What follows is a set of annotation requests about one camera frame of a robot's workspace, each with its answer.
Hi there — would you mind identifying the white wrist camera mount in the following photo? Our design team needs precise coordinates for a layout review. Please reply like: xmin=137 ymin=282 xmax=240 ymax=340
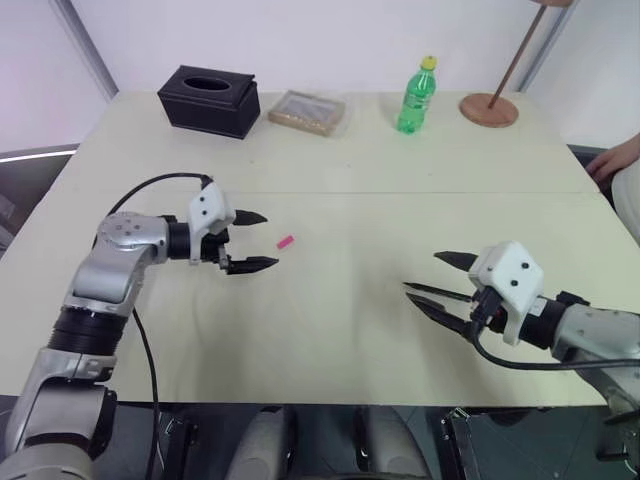
xmin=467 ymin=241 xmax=546 ymax=347
xmin=187 ymin=181 xmax=237 ymax=265

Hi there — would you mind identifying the bystander bare hand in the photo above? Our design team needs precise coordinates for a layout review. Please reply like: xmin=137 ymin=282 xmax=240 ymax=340
xmin=586 ymin=143 xmax=635 ymax=184

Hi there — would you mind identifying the grey metal frame post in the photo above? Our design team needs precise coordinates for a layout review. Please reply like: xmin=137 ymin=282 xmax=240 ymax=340
xmin=48 ymin=0 xmax=121 ymax=104
xmin=513 ymin=0 xmax=582 ymax=94

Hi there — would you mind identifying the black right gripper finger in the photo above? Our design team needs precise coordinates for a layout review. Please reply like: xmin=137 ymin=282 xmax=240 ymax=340
xmin=433 ymin=250 xmax=479 ymax=274
xmin=405 ymin=292 xmax=475 ymax=343

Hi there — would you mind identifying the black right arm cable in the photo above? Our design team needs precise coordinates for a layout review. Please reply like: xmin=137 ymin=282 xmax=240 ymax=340
xmin=469 ymin=298 xmax=640 ymax=373

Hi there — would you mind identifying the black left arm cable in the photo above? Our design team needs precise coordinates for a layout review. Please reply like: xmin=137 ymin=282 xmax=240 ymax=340
xmin=105 ymin=172 xmax=215 ymax=480

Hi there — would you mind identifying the grey rounded shape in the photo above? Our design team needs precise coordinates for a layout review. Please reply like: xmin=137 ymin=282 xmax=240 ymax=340
xmin=353 ymin=405 xmax=432 ymax=480
xmin=238 ymin=405 xmax=302 ymax=480

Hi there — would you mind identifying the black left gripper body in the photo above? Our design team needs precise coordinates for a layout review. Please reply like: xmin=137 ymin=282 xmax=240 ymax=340
xmin=199 ymin=227 xmax=233 ymax=272

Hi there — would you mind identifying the black equipment box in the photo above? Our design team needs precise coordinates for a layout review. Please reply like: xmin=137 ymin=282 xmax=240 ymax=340
xmin=438 ymin=406 xmax=604 ymax=480

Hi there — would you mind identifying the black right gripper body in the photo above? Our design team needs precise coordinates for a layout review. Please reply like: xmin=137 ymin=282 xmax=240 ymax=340
xmin=469 ymin=285 xmax=507 ymax=334

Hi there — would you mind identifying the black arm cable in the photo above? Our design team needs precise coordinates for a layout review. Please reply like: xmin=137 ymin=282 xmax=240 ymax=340
xmin=105 ymin=172 xmax=215 ymax=480
xmin=469 ymin=298 xmax=640 ymax=373

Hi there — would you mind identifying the black tissue box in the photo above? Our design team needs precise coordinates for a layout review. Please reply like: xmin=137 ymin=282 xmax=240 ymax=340
xmin=156 ymin=64 xmax=262 ymax=142

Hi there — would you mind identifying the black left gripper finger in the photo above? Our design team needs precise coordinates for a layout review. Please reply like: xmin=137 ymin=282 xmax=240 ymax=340
xmin=225 ymin=256 xmax=280 ymax=277
xmin=234 ymin=209 xmax=269 ymax=227

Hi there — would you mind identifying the wooden stand with pole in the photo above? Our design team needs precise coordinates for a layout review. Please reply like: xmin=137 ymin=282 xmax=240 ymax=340
xmin=459 ymin=0 xmax=574 ymax=130

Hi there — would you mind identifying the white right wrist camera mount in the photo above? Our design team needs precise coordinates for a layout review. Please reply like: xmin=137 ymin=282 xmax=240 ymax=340
xmin=467 ymin=241 xmax=546 ymax=347

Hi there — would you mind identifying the green plastic bottle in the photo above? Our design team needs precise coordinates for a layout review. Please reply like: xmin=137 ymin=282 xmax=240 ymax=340
xmin=396 ymin=55 xmax=441 ymax=137

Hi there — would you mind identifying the clear plastic box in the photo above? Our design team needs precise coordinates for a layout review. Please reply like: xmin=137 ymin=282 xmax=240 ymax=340
xmin=266 ymin=89 xmax=349 ymax=139

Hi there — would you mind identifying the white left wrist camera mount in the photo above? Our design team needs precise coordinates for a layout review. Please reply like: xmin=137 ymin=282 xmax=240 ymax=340
xmin=187 ymin=181 xmax=237 ymax=265

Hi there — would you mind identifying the bystander white clothing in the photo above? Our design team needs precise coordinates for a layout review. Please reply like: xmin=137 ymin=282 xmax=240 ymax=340
xmin=610 ymin=161 xmax=640 ymax=227

